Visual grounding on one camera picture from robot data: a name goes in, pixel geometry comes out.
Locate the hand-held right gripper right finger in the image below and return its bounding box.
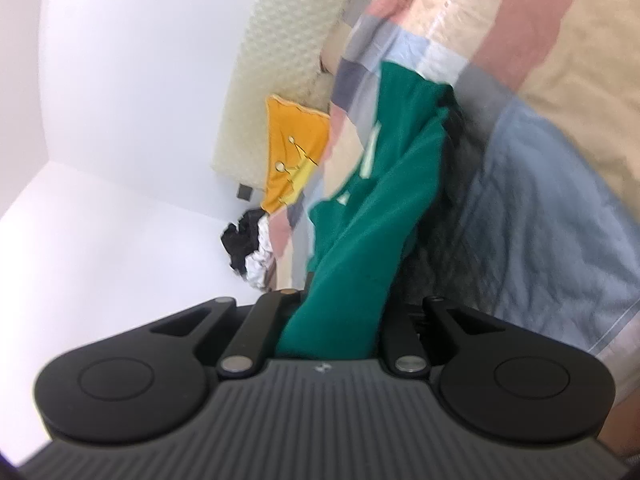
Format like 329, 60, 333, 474
380, 295, 507, 378

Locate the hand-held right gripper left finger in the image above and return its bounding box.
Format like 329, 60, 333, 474
149, 289, 303, 380

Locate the green zip hoodie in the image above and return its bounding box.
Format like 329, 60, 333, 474
276, 60, 463, 361

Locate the black clothes pile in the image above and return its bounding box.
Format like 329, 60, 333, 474
221, 209, 268, 273

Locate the yellow crown pillow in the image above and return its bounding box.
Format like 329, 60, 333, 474
260, 94, 332, 215

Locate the patchwork duvet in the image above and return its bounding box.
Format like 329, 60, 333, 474
265, 0, 640, 401

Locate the cream quilted headboard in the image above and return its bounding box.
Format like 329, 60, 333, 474
210, 0, 391, 193

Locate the patchwork pillow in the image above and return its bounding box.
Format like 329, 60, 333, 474
319, 20, 366, 77

